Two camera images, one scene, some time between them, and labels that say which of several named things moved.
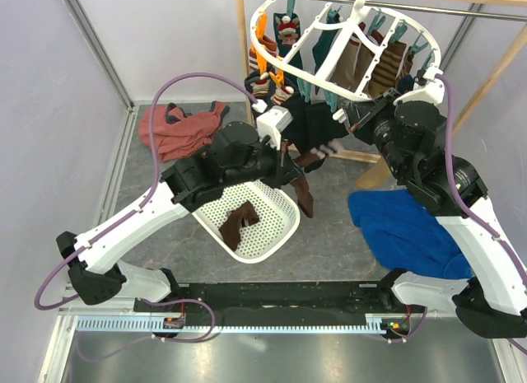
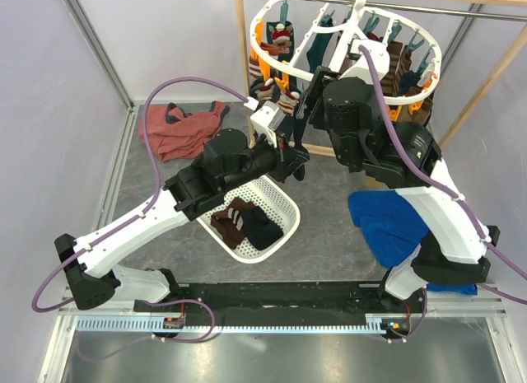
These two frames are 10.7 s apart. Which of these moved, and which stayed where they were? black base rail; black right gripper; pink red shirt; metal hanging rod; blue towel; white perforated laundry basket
Moved: black right gripper
Stayed: metal hanging rod; white perforated laundry basket; black base rail; blue towel; pink red shirt
